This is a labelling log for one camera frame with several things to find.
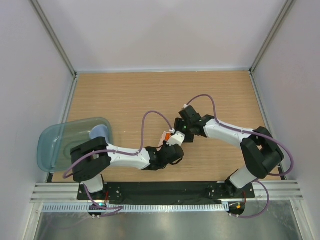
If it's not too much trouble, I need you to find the orange and white towel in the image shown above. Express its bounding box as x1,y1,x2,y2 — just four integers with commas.
157,131,174,149

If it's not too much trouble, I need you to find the blue bear towel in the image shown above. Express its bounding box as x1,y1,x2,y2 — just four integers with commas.
89,124,109,143

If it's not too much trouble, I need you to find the translucent blue plastic bin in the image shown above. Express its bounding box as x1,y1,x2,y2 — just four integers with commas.
37,117,114,173

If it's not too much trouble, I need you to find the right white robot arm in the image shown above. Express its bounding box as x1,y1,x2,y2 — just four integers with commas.
174,115,284,198

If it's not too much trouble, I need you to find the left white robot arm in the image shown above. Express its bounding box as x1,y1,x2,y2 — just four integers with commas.
64,137,184,200

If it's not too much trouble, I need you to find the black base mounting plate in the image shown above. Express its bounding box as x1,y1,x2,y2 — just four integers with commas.
91,181,255,206

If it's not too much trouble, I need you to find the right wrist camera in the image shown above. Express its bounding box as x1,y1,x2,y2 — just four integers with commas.
178,104,202,125

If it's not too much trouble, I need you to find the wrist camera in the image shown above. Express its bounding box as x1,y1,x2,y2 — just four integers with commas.
178,104,202,125
169,128,186,146

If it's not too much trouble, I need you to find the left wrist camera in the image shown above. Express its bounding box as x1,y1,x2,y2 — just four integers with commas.
169,128,186,146

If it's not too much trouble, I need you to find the white slotted cable duct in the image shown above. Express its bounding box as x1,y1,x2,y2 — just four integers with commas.
41,202,229,214

